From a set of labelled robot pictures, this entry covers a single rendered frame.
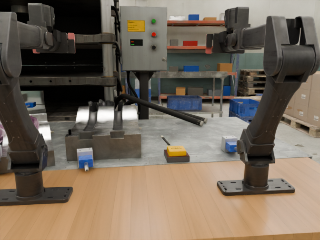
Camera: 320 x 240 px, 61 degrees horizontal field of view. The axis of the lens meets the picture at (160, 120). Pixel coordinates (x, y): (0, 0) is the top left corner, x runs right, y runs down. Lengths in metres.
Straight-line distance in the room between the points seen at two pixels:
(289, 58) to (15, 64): 0.54
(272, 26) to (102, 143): 0.64
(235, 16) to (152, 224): 0.64
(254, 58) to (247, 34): 7.27
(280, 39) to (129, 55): 1.30
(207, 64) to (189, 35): 0.93
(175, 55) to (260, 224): 7.13
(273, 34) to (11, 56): 0.51
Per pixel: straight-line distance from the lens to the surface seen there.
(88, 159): 0.89
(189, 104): 4.80
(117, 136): 1.01
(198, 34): 7.73
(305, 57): 0.62
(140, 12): 1.82
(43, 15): 0.89
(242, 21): 0.90
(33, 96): 1.82
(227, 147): 1.05
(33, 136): 0.71
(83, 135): 1.02
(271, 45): 0.62
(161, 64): 1.81
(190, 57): 7.68
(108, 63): 1.67
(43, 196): 0.77
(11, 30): 0.60
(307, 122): 4.92
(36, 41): 0.78
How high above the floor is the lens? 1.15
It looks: 13 degrees down
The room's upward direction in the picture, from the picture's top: straight up
